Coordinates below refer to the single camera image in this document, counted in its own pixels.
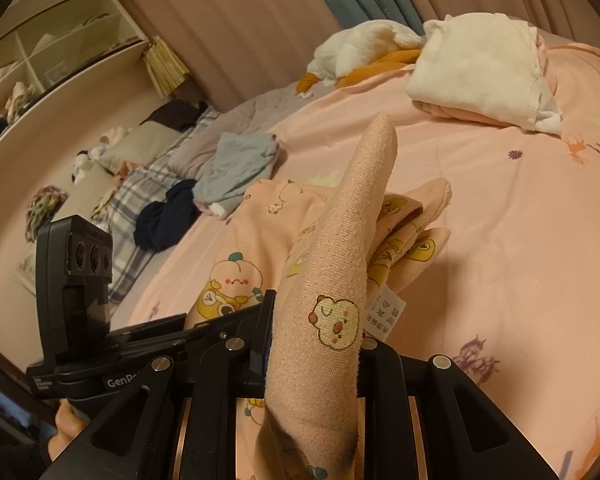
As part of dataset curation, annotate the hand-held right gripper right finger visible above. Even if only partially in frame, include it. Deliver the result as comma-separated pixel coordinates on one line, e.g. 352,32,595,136
357,337,558,480

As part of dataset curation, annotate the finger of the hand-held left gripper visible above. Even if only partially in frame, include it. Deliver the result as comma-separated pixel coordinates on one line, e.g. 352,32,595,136
182,304,265,347

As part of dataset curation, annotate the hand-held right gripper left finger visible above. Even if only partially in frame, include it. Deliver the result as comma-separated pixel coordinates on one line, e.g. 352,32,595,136
37,290,278,480

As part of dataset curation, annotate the pink cartoon print pajama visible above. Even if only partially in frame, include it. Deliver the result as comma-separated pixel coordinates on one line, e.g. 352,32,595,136
182,114,453,480

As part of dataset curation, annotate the person's left hand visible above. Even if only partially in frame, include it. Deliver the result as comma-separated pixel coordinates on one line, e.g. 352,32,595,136
45,400,98,463

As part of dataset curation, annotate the multicoloured knitted item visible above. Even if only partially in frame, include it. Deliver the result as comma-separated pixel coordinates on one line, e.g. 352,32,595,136
25,185,70,243

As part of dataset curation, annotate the navy garment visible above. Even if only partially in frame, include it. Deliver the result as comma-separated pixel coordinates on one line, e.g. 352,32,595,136
132,179,201,253

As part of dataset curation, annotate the plaid blanket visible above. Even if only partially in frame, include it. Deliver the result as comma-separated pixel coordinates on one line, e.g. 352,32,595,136
90,107,221,303

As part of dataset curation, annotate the black and white plush toy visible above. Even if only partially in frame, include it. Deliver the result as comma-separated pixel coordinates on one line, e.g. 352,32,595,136
71,149,106,186

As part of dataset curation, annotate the grey garment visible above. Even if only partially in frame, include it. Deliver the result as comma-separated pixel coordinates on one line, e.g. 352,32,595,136
192,131,281,211

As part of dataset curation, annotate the pale plush toy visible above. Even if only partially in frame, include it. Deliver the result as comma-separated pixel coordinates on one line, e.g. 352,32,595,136
97,127,133,152

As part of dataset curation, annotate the beige and brown pillow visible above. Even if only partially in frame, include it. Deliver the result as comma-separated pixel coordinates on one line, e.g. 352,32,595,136
102,99,208,171

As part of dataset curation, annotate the pink animal print bedsheet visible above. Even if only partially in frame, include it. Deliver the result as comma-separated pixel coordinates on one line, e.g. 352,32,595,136
112,27,600,480

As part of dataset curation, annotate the mauve quilt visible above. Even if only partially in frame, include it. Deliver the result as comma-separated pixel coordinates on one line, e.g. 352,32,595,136
167,85,311,181

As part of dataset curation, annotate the white bookshelf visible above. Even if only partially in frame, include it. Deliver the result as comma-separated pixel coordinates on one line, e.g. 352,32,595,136
0,0,153,171

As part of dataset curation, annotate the pink folded garment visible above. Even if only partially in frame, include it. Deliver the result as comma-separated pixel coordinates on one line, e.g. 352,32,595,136
412,35,558,128

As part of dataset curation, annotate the white plush goose toy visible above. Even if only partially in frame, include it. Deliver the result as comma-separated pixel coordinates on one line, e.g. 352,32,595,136
296,19,431,98

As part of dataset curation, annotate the white folded garment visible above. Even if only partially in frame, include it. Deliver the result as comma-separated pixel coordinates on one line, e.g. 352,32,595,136
405,12,563,136

